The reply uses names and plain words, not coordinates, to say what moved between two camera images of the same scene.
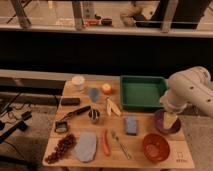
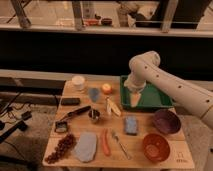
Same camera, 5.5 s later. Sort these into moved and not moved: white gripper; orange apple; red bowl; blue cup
Moved: white gripper
Not moved: blue cup; red bowl; orange apple
